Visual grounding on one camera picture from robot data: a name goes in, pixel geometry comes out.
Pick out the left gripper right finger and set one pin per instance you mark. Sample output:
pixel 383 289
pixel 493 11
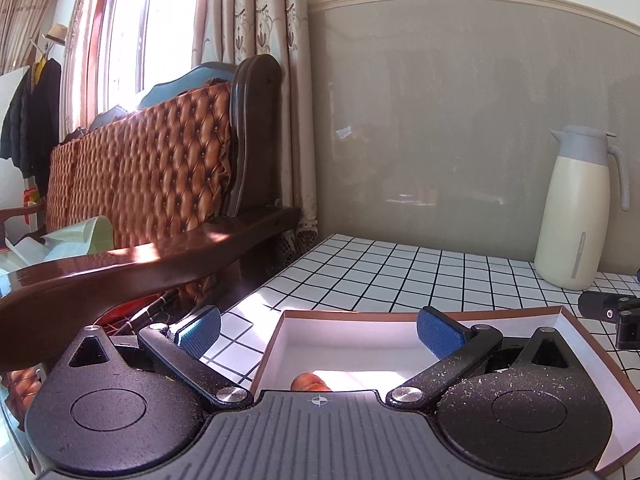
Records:
pixel 459 351

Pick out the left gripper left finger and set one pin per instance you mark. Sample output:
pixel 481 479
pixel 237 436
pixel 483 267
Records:
pixel 178 348

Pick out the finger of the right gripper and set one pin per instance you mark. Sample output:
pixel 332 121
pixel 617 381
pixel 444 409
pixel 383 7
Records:
pixel 605 306

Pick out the carrot chunk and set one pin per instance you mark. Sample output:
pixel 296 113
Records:
pixel 308 382

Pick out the cream thermos jug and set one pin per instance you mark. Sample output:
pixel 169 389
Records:
pixel 575 220

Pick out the red bag under armrest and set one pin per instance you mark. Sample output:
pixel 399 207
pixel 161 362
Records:
pixel 131 316

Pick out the brown shallow cardboard box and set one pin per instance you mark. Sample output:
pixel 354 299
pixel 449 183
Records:
pixel 359 350

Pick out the checkered white tablecloth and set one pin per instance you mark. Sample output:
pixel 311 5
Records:
pixel 349 274

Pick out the green white paper bag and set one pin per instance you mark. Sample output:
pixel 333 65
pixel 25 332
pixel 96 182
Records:
pixel 83 238

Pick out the wooden leather sofa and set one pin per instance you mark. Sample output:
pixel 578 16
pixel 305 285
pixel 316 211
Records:
pixel 190 183

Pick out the black coat on rack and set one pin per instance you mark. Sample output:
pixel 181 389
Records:
pixel 29 131

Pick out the straw hat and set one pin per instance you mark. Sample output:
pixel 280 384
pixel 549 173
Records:
pixel 57 34

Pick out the window with red frame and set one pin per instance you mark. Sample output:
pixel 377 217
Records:
pixel 118 49

